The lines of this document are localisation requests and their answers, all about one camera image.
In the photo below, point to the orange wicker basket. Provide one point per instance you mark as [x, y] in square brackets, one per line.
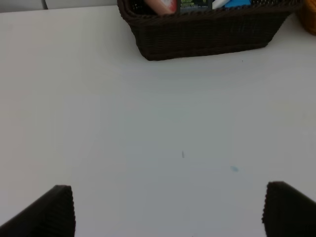
[307, 16]

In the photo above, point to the pink lotion bottle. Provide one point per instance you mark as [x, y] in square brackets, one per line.
[162, 7]

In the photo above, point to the dark brown wicker basket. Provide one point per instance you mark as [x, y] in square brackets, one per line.
[219, 31]

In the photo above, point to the white pink-tipped marker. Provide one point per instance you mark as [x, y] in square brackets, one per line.
[219, 3]

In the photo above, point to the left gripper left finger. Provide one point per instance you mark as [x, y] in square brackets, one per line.
[51, 215]

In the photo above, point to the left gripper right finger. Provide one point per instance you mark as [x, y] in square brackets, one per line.
[288, 212]

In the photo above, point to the black whiteboard eraser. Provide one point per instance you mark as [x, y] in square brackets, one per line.
[237, 3]

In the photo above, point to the black square bottle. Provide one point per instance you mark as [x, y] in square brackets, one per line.
[193, 5]

